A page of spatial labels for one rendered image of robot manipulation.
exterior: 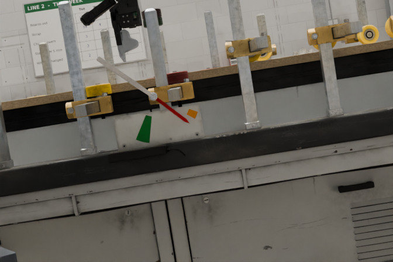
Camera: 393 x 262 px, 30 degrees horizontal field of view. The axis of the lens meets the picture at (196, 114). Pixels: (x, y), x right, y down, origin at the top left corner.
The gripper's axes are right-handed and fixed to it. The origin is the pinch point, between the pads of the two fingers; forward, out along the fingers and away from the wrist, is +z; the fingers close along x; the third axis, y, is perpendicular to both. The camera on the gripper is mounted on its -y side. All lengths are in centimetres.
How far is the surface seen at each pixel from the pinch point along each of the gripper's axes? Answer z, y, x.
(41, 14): -98, -158, 709
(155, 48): -1.5, 9.9, 6.1
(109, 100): 11.7, -6.3, 5.4
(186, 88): 11.6, 17.2, 5.4
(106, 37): -15, -16, 115
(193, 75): 8.1, 19.8, 25.8
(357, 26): 2, 64, -20
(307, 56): 8, 57, 26
